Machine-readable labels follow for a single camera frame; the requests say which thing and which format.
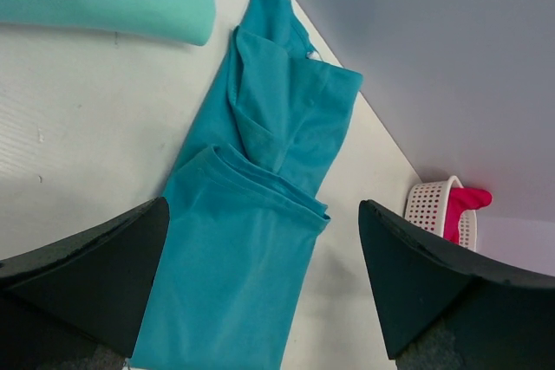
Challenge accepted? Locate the white plastic basket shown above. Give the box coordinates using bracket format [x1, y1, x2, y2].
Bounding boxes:
[404, 176, 463, 238]

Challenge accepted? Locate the red t-shirt in basket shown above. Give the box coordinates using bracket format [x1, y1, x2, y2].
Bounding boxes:
[443, 187, 493, 251]

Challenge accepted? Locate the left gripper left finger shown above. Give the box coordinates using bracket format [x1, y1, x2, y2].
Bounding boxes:
[1, 198, 169, 369]

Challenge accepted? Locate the teal t-shirt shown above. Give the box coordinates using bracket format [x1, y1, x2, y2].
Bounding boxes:
[131, 0, 362, 369]

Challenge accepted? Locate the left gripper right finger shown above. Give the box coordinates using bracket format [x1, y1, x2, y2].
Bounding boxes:
[358, 200, 554, 369]

